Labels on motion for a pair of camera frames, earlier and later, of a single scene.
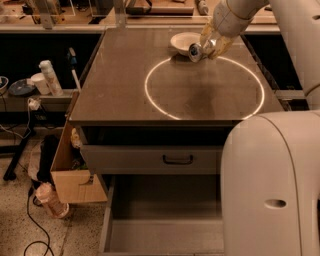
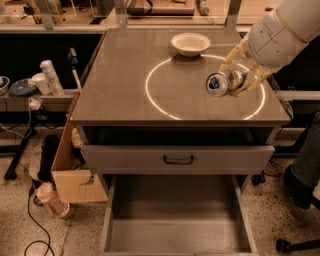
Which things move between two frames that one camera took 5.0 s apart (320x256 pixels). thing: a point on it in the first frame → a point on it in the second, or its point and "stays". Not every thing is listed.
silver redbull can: (195, 52) → (222, 84)
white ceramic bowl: (182, 41) stays
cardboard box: (71, 179) stays
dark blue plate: (21, 88) stays
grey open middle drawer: (164, 215) stays
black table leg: (10, 174) stays
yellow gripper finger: (223, 43) → (257, 74)
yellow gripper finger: (206, 33) → (236, 56)
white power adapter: (33, 103) stays
